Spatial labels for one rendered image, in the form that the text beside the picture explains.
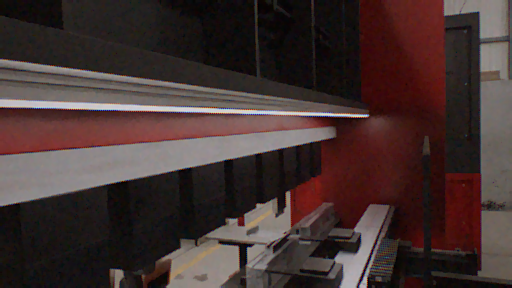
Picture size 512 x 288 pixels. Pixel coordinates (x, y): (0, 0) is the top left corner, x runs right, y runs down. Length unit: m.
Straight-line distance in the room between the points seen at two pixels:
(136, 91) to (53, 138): 0.22
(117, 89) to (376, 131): 1.94
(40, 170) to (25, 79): 0.28
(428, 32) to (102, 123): 1.87
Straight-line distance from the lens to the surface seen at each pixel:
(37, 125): 0.59
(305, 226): 1.81
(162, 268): 1.96
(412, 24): 2.28
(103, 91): 0.39
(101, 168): 0.67
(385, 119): 2.24
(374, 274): 1.09
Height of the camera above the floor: 1.43
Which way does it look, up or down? 3 degrees down
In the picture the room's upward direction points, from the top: 2 degrees counter-clockwise
